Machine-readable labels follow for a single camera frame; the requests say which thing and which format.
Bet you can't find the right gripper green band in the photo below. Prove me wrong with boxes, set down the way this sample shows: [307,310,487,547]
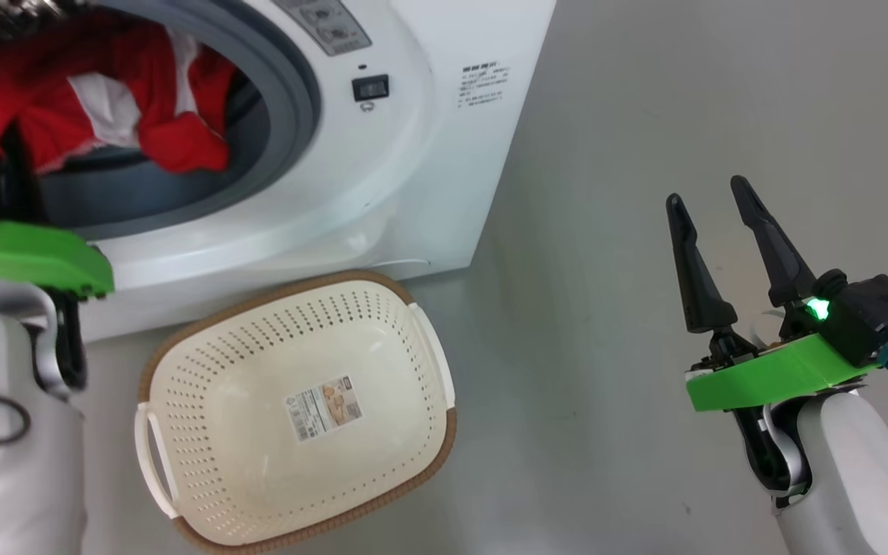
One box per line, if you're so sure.
[666,176,880,413]

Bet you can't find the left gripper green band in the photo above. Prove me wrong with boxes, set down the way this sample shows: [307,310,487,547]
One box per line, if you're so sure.
[0,114,115,300]

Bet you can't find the red and white garment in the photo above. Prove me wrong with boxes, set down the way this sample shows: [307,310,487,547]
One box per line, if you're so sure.
[0,12,238,175]

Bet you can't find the grey rubber door gasket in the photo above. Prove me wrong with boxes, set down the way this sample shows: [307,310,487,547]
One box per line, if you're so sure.
[35,0,323,241]

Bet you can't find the white front-load washing machine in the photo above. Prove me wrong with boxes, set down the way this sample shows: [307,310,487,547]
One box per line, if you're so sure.
[0,0,557,344]

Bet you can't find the cream perforated laundry basket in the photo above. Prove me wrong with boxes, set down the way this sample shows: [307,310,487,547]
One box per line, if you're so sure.
[134,270,458,554]

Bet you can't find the paper label in basket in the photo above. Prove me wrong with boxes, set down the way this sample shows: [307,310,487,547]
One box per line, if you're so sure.
[284,375,362,443]

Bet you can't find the grey warning sticker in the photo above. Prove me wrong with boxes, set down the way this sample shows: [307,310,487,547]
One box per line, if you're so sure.
[273,0,372,56]

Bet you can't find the black door latch switch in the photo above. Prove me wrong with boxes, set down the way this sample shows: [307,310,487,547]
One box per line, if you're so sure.
[351,74,390,103]

